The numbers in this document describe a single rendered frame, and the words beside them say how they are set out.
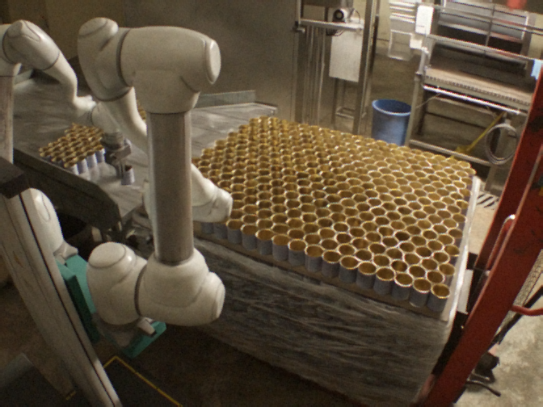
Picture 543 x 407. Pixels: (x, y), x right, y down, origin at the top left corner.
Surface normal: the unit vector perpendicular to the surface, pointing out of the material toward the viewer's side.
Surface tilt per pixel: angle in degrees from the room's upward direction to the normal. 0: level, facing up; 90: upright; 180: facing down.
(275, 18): 90
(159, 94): 86
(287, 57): 90
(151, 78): 86
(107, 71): 104
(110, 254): 7
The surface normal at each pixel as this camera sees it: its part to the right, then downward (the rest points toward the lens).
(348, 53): -0.47, 0.48
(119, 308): -0.09, 0.55
